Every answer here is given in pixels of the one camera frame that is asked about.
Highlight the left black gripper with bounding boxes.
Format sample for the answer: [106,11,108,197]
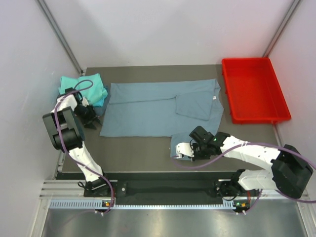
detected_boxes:
[73,104,102,130]

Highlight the grey-blue t shirt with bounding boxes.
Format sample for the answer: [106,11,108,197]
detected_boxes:
[100,79,224,158]

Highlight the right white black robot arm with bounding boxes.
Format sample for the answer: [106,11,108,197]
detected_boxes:
[183,126,316,199]

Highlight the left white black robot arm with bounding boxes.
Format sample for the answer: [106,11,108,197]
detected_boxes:
[42,88,115,199]

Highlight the teal folded t shirt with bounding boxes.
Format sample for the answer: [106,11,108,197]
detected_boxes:
[58,74,108,105]

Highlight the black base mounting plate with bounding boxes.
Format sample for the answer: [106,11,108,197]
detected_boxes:
[84,180,246,198]

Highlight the red plastic bin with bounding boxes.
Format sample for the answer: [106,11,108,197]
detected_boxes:
[222,58,291,124]

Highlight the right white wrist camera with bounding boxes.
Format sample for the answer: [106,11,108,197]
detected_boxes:
[175,143,195,159]

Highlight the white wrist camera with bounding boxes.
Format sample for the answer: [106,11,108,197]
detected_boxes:
[175,143,195,159]
[81,97,89,107]

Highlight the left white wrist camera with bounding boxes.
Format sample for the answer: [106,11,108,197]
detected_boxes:
[81,97,89,107]

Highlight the aluminium frame rail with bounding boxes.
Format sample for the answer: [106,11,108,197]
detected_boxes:
[39,179,310,200]

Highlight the grey slotted cable duct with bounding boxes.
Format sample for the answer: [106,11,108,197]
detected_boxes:
[49,199,249,210]

